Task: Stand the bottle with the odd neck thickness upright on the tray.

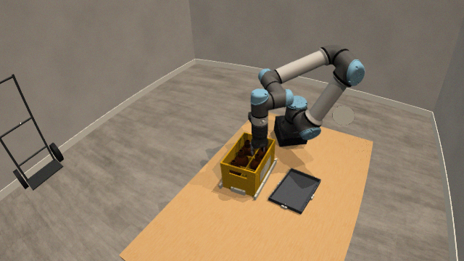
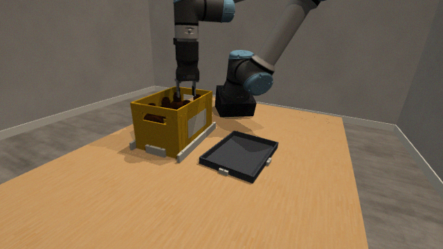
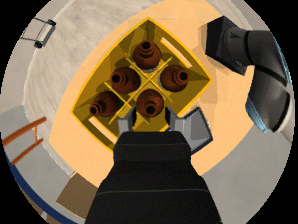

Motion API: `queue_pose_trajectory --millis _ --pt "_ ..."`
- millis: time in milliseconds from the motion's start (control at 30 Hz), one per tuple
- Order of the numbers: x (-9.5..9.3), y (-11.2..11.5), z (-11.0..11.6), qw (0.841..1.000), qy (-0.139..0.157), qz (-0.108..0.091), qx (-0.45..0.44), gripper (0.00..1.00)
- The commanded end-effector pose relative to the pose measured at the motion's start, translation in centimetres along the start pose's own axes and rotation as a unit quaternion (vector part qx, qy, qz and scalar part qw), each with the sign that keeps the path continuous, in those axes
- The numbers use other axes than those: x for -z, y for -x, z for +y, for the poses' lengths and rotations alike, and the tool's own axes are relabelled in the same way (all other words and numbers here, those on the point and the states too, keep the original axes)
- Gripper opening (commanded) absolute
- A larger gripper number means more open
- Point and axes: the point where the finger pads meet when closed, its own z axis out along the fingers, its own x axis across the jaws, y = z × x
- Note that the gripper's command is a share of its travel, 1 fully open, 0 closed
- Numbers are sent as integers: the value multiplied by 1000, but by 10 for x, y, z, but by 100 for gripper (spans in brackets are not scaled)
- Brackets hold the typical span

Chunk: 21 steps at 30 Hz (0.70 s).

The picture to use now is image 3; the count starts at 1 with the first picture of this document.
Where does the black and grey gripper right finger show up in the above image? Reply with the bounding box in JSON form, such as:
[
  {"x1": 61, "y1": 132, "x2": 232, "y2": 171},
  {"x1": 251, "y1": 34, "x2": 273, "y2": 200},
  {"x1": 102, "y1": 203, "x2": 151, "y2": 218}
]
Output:
[{"x1": 165, "y1": 107, "x2": 185, "y2": 134}]

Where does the yellow crate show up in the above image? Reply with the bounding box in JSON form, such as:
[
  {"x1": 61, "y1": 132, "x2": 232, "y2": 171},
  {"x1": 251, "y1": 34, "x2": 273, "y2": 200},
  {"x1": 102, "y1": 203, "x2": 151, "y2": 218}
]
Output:
[{"x1": 70, "y1": 17, "x2": 214, "y2": 153}]

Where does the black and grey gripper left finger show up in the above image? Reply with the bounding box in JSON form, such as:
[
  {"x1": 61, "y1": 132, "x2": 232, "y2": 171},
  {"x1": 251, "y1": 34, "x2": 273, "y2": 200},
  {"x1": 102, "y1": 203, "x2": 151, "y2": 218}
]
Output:
[{"x1": 118, "y1": 107, "x2": 137, "y2": 135}]

